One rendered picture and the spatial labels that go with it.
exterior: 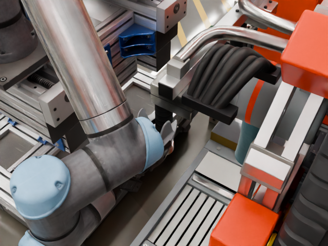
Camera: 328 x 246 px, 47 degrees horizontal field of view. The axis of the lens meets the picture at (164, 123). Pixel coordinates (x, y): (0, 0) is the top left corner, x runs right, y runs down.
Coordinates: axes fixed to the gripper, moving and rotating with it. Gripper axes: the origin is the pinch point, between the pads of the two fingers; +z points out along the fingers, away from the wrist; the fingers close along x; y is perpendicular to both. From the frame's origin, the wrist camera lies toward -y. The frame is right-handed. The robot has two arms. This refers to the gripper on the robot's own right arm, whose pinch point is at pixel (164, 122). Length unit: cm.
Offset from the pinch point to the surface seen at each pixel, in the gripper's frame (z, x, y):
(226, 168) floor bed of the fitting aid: 50, 0, -75
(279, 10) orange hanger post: 63, -2, -6
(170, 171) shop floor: 40, 22, -83
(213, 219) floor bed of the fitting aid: 26, -6, -77
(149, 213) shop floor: 17, 18, -83
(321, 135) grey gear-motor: 55, -28, -40
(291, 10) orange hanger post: 63, -5, -5
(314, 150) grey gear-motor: 47, -28, -40
